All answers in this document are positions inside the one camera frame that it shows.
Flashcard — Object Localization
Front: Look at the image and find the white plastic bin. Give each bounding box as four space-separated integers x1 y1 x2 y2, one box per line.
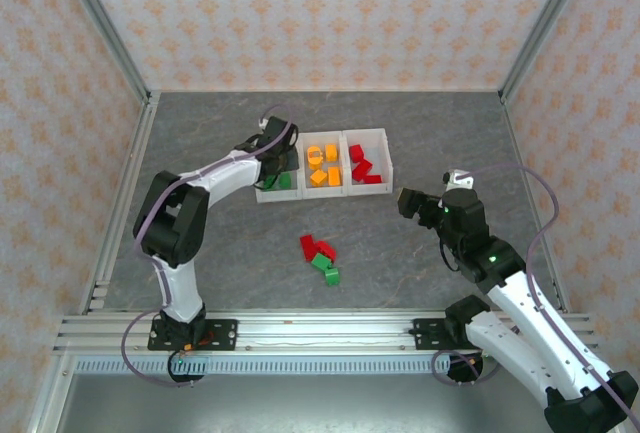
342 126 395 197
254 132 305 204
298 131 350 200

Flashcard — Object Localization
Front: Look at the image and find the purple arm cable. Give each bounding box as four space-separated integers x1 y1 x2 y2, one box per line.
122 105 294 388
432 162 640 433

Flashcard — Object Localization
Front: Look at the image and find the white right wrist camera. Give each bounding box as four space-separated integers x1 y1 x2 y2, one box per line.
443 168 476 192

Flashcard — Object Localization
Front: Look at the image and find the grey slotted cable duct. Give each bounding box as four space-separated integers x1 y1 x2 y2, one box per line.
74 356 507 375

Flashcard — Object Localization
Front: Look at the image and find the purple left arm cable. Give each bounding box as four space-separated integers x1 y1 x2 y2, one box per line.
122 105 294 388

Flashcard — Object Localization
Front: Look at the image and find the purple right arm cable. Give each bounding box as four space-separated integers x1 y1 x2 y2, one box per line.
432 162 640 433

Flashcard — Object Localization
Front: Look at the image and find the aluminium frame post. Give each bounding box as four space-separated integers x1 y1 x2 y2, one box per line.
51 0 154 104
498 0 600 104

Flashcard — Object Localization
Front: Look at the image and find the aluminium side rail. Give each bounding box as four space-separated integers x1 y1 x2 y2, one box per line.
79 91 162 315
498 91 572 315

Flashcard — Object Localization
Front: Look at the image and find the black round cable port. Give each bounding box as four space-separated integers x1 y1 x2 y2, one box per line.
446 352 485 385
167 352 209 384

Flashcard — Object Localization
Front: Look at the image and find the wide aluminium mounting rail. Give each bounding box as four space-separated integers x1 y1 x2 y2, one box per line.
52 308 601 355

